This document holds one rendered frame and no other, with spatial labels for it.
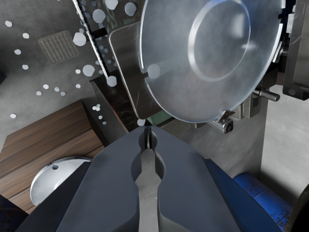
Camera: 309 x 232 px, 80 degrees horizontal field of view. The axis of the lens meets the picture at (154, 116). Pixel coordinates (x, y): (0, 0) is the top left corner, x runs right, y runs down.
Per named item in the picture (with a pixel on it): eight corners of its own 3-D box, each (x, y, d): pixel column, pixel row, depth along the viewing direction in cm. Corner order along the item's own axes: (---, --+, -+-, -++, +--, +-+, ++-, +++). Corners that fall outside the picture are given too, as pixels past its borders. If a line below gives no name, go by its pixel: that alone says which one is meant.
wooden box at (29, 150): (52, 179, 114) (53, 231, 87) (6, 136, 93) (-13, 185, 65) (110, 146, 123) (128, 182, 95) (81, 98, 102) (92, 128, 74)
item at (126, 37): (117, 96, 41) (140, 124, 30) (88, 28, 33) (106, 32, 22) (207, 55, 47) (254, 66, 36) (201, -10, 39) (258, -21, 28)
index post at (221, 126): (197, 118, 47) (226, 137, 39) (196, 108, 45) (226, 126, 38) (206, 113, 48) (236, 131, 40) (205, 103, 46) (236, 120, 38)
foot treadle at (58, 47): (51, 62, 79) (51, 65, 75) (37, 38, 74) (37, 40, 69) (168, 20, 94) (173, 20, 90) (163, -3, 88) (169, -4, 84)
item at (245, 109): (231, 118, 53) (264, 136, 45) (230, 61, 44) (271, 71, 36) (247, 109, 55) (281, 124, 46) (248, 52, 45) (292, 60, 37)
